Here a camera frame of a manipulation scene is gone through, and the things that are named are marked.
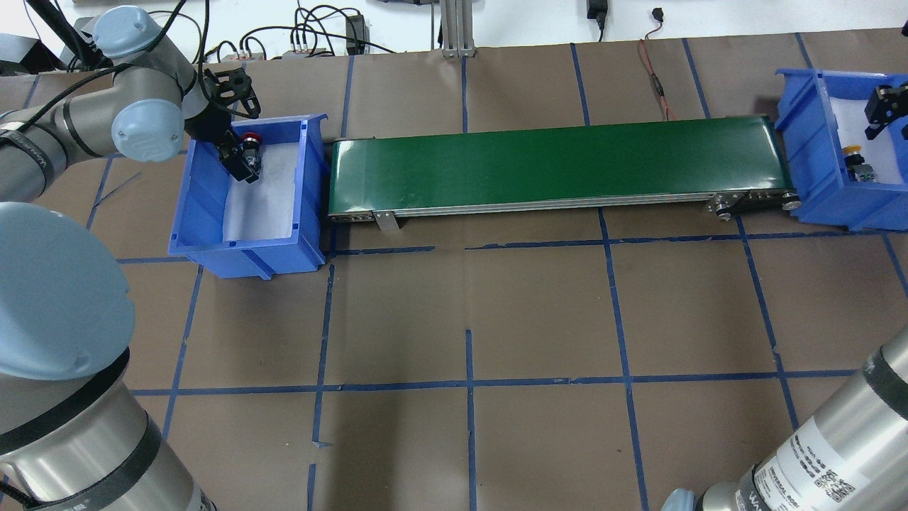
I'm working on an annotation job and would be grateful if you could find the blue bin left side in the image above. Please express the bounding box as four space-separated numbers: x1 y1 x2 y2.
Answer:
167 113 330 280

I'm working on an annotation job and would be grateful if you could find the white foam pad right bin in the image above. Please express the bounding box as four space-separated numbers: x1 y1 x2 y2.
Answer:
830 97 904 185

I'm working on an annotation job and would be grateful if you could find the white foam pad bin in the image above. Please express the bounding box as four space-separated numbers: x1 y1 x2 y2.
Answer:
223 143 299 241
830 97 904 185

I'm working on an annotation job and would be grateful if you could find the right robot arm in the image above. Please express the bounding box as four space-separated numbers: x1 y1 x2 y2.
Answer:
663 69 907 510

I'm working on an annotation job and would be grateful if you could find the yellow push button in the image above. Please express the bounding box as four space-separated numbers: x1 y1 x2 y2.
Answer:
842 143 879 183

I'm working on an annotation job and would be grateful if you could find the blue bin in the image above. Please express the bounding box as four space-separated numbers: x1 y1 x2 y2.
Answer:
167 113 330 280
776 68 907 231

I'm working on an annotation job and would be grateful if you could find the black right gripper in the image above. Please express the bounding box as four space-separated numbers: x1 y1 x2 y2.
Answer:
865 84 907 141

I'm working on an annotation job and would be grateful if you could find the aluminium frame post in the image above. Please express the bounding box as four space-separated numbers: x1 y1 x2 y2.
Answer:
440 0 476 58

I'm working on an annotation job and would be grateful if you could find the blue bin right side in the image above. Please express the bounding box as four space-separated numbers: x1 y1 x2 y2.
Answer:
776 68 907 231

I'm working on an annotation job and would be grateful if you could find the green conveyor belt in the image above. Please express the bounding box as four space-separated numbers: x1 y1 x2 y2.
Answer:
327 116 802 229

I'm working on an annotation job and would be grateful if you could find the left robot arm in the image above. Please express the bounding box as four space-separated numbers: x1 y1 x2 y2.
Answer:
2 6 238 510

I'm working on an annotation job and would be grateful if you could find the white foam pad left bin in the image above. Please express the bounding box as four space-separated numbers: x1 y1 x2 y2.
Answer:
223 143 299 241

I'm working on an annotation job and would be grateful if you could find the red push button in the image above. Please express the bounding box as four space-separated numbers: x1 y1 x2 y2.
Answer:
240 132 263 182

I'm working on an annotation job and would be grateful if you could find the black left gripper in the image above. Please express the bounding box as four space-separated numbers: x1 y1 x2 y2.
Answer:
184 102 258 183

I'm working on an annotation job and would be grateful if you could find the black power adapter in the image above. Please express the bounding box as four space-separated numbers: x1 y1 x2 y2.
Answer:
345 14 367 55

